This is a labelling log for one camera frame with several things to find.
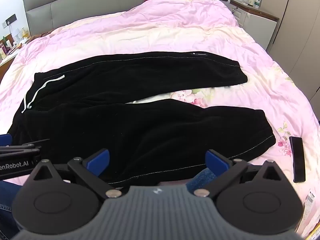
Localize person's left leg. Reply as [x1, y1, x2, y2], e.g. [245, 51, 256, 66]
[0, 179, 23, 240]

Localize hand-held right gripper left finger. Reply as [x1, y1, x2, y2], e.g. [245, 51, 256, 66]
[32, 149, 123, 198]

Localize black pants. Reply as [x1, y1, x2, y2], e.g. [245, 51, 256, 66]
[7, 51, 277, 187]

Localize white barcode label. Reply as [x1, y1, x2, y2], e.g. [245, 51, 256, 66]
[302, 187, 319, 230]

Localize black remote control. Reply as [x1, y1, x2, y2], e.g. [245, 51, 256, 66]
[289, 136, 306, 183]

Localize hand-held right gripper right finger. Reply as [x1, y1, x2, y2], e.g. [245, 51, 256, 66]
[194, 149, 284, 197]

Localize beige wardrobe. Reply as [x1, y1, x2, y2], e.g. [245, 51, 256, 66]
[265, 0, 320, 102]

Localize white nightstand with wooden top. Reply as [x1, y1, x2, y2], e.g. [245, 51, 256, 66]
[227, 0, 279, 52]

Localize white table lamp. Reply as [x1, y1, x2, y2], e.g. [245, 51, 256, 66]
[12, 29, 23, 46]

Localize pink floral quilt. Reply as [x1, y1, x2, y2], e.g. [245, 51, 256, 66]
[0, 0, 320, 239]

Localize grey padded headboard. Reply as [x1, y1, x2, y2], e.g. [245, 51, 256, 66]
[22, 0, 219, 37]

